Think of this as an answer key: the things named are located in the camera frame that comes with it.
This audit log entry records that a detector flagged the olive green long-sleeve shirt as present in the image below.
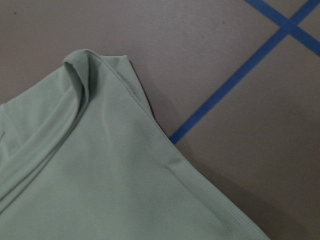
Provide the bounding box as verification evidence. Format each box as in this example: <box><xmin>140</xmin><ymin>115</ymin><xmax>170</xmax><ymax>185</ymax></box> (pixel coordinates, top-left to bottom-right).
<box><xmin>0</xmin><ymin>49</ymin><xmax>267</xmax><ymax>240</ymax></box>

